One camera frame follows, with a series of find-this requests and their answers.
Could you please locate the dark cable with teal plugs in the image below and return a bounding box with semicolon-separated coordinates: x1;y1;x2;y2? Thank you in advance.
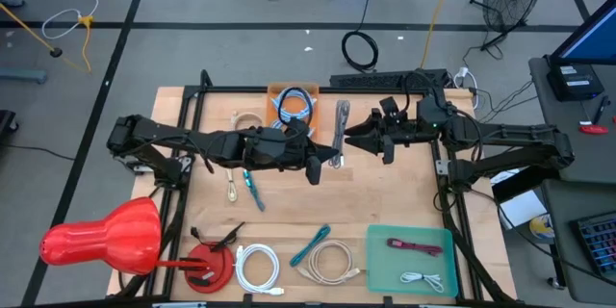
242;168;267;213

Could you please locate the black cable bundle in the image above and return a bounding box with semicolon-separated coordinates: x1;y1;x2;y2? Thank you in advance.
475;79;539;129

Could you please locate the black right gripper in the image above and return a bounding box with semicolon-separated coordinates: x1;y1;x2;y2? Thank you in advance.
343;95;449;166

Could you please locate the red desk lamp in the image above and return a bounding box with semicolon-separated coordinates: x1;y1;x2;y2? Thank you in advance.
38;195;236;295

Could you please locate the green translucent plastic tray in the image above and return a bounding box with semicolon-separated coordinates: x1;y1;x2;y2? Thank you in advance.
364;225;460;300

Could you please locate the black pen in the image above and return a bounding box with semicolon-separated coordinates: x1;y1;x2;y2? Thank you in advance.
592;95;611;125

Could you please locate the black chair base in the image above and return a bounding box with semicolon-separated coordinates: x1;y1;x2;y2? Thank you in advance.
0;109;20;153

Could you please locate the yellow cable with connector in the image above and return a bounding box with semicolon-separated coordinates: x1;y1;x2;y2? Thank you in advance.
0;2;95;72

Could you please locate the small red object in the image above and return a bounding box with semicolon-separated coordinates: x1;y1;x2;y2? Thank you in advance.
578;124;610;136

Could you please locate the white power adapter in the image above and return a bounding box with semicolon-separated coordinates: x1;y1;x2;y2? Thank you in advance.
451;65;481;111

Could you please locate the black lamp power cord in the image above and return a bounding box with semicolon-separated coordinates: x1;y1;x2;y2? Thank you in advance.
189;220;246;254

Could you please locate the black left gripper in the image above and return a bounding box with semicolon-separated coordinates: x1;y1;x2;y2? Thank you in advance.
240;122;341;187

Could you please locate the white paper sheet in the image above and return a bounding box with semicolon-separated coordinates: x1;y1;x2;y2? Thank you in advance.
489;167;522;185

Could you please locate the beige USB cable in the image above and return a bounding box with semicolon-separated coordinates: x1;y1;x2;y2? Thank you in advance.
297;239;362;286

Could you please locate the thin black cable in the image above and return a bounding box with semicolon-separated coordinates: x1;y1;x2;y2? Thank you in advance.
7;142;76;161

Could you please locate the black backlit keyboard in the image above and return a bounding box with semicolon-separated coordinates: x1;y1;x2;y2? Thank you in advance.
570;211;616;283

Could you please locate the grey side desk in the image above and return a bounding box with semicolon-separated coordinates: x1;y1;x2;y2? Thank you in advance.
527;55;616;185
541;178;616;307

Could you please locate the black coiled cable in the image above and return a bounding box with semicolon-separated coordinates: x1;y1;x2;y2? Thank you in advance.
341;0;380;73

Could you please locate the grey braided USB cable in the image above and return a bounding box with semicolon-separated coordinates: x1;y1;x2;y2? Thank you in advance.
328;99;351;169

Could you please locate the thin gold USB cable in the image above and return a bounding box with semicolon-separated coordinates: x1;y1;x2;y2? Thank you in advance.
225;168;239;203

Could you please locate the yellow blue round object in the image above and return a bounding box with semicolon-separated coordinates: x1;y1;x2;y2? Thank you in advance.
528;214;556;242

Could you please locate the black aluminium table frame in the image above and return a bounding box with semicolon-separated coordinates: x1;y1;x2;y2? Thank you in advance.
115;69;519;308

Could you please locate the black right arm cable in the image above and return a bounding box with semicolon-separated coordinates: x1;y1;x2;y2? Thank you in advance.
402;69;442;107

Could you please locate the orange translucent plastic tray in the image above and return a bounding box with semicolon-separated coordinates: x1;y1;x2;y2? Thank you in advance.
265;82;321;143

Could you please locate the black box device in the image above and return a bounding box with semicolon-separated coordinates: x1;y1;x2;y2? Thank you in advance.
546;60;606;102

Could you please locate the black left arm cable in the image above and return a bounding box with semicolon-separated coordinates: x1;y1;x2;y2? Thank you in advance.
277;86;315;131

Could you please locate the white box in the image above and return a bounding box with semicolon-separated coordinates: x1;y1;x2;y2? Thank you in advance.
498;190;549;231

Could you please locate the grey furniture foot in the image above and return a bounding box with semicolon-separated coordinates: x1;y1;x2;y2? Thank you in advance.
0;68;48;85

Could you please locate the maroon braided USB cable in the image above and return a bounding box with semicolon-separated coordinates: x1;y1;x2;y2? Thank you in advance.
386;237;444;257

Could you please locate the black computer monitor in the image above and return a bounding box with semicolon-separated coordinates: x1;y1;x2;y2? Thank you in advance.
550;0;616;66

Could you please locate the yellow hanging cable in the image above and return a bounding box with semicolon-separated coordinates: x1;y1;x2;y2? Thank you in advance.
419;0;461;71

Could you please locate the teal black braided cable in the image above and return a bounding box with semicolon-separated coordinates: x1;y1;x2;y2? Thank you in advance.
289;223;332;269

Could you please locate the grey-beige network cable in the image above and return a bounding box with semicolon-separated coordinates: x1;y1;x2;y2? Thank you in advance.
230;110;265;132

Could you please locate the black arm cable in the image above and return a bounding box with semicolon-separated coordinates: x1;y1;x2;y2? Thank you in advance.
277;86;315;131
402;69;442;107

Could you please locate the short white USB cable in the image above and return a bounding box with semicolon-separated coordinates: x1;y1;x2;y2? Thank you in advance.
398;271;447;295

